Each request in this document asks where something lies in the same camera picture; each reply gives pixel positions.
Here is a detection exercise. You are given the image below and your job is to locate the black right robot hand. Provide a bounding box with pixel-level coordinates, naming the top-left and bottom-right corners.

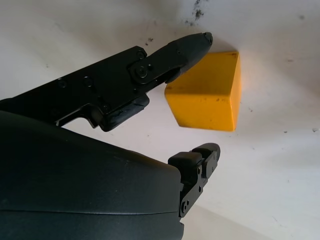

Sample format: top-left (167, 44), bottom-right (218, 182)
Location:
top-left (0, 31), bottom-right (221, 240)

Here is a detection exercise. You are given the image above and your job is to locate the yellow wooden block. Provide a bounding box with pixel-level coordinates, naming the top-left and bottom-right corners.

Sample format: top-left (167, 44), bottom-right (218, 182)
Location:
top-left (164, 50), bottom-right (241, 133)

